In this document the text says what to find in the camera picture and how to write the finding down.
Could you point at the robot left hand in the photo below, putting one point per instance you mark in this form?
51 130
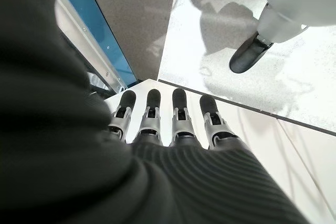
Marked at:
78 169

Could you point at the black robot left foot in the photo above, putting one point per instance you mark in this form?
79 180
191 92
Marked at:
246 56

